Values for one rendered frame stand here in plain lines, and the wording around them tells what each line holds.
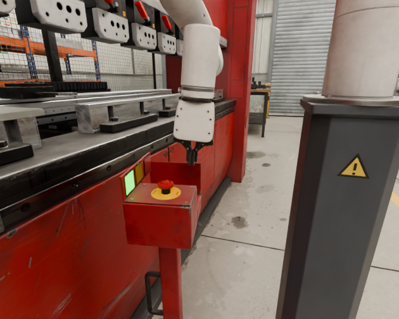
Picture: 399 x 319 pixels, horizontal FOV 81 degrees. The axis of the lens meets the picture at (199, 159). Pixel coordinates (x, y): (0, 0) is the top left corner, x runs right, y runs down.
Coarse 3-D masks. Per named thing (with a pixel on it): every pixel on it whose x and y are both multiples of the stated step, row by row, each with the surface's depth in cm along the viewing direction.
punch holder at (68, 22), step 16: (16, 0) 57; (32, 0) 54; (48, 0) 57; (64, 0) 61; (80, 0) 66; (16, 16) 58; (32, 16) 56; (48, 16) 57; (64, 16) 61; (80, 16) 66; (64, 32) 68; (80, 32) 69
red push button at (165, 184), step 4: (164, 180) 57; (168, 180) 57; (160, 184) 55; (164, 184) 55; (168, 184) 55; (172, 184) 55; (160, 188) 55; (164, 188) 54; (168, 188) 55; (164, 192) 56; (168, 192) 56
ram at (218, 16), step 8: (144, 0) 93; (152, 0) 98; (208, 0) 159; (216, 0) 174; (224, 0) 193; (160, 8) 104; (208, 8) 161; (216, 8) 176; (224, 8) 195; (216, 16) 178; (224, 16) 198; (216, 24) 180; (224, 24) 200; (224, 32) 203
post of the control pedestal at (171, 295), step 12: (168, 252) 65; (180, 252) 71; (168, 264) 66; (180, 264) 71; (168, 276) 68; (180, 276) 72; (168, 288) 69; (180, 288) 73; (168, 300) 71; (180, 300) 74; (168, 312) 72; (180, 312) 75
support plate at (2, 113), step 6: (0, 108) 35; (6, 108) 35; (12, 108) 35; (18, 108) 35; (24, 108) 35; (30, 108) 35; (36, 108) 35; (0, 114) 29; (6, 114) 30; (12, 114) 31; (18, 114) 31; (24, 114) 32; (30, 114) 33; (36, 114) 34; (42, 114) 34; (0, 120) 29; (6, 120) 30
